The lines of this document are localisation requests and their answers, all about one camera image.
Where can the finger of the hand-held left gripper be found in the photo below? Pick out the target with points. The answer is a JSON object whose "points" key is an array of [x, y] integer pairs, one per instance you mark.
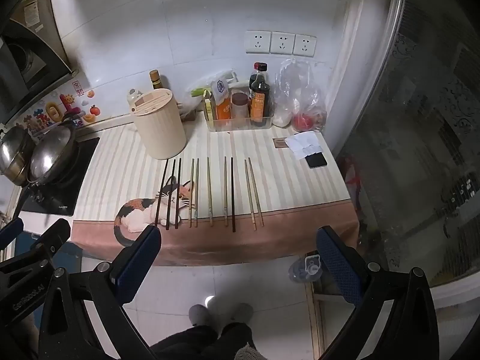
{"points": [[56, 234], [12, 230]]}

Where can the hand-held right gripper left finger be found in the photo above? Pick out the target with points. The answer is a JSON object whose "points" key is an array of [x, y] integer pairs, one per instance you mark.
{"points": [[138, 255]]}

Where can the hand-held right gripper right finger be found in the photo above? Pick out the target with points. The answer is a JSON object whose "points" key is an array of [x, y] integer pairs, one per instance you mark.
{"points": [[337, 266]]}

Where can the dark brown chopstick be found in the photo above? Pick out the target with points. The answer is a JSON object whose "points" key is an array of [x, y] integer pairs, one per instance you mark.
{"points": [[178, 195], [233, 195], [160, 195], [170, 195]]}

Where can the cream ribbed utensil holder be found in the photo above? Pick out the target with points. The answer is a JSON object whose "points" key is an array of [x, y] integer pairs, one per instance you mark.
{"points": [[159, 127]]}

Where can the blue floor item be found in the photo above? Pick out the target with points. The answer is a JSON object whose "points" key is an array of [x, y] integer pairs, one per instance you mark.
{"points": [[75, 255]]}

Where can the clear water bottle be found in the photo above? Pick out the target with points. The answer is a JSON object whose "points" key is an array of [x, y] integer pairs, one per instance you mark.
{"points": [[305, 268]]}

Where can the black induction cooktop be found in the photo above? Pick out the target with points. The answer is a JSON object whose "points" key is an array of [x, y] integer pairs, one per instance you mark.
{"points": [[71, 191]]}

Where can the steel pot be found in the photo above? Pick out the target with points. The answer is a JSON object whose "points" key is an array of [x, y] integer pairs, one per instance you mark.
{"points": [[13, 153]]}

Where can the steel wok with lid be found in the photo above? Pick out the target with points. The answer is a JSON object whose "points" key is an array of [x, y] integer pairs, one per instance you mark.
{"points": [[50, 153]]}

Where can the striped cat print tablecloth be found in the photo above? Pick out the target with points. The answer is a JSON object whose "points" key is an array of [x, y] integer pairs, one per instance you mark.
{"points": [[292, 195]]}

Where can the grey slipper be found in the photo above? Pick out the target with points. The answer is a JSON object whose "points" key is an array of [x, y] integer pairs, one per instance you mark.
{"points": [[237, 311], [200, 313]]}

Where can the person's legs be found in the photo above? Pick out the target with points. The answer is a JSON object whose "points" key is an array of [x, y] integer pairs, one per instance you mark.
{"points": [[202, 341]]}

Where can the black smartphone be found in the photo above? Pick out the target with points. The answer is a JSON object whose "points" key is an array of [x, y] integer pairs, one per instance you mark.
{"points": [[316, 160]]}

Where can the white paper sheet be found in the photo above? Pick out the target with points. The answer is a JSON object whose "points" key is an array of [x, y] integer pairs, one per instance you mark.
{"points": [[303, 144]]}

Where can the brown card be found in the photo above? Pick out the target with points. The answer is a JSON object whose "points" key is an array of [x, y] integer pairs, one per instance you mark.
{"points": [[279, 143]]}

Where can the red tomato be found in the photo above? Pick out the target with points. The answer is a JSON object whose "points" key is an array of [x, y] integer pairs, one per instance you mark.
{"points": [[302, 122]]}

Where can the crumpled clear plastic bag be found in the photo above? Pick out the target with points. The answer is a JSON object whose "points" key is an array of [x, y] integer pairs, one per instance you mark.
{"points": [[190, 105]]}

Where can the small white bottle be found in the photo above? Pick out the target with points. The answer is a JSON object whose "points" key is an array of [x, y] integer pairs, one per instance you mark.
{"points": [[134, 95]]}

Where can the yellow seasoning box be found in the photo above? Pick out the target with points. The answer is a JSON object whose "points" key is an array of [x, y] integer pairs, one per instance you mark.
{"points": [[208, 110]]}

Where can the patterned glass door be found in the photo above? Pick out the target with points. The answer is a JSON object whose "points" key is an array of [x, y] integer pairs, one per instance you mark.
{"points": [[412, 120]]}

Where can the clear plastic organizer tray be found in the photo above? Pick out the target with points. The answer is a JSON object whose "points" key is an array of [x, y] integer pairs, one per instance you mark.
{"points": [[240, 124]]}

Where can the black range hood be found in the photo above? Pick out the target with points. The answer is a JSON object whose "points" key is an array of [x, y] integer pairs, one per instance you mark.
{"points": [[33, 63]]}

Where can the green scallion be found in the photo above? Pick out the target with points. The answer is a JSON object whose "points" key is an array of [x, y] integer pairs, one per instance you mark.
{"points": [[198, 92]]}

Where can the orange seasoning packet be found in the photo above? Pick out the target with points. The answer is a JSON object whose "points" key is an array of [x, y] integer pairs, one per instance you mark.
{"points": [[222, 101]]}

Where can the gold cap oil bottle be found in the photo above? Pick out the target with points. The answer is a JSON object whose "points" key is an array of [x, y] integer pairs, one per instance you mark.
{"points": [[155, 78]]}

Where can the brown lid jar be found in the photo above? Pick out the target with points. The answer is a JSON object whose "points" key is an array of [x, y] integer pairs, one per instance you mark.
{"points": [[240, 105]]}

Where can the dark soy sauce bottle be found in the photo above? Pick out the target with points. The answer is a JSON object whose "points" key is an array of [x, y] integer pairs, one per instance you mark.
{"points": [[259, 97]]}

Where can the white wall socket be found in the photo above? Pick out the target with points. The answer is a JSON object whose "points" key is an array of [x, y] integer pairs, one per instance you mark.
{"points": [[258, 41], [305, 45], [282, 43]]}

